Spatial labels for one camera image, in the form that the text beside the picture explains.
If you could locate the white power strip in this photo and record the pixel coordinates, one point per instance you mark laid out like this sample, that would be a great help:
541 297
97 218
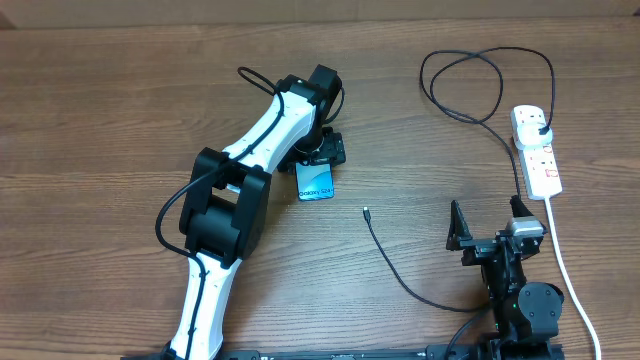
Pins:
539 167

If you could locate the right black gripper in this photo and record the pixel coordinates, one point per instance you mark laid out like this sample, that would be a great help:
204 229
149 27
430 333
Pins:
475 248

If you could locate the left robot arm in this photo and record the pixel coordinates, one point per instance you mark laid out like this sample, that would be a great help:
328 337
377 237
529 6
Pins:
216 220

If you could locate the Samsung Galaxy smartphone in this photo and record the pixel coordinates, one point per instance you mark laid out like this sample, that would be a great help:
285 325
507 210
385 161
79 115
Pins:
314 182

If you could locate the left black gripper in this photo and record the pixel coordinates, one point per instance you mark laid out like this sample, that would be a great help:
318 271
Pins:
330 149

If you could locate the white charger plug adapter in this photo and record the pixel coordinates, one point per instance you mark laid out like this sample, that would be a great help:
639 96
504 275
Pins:
531 135

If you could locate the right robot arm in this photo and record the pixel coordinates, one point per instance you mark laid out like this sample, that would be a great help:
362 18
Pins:
526 314

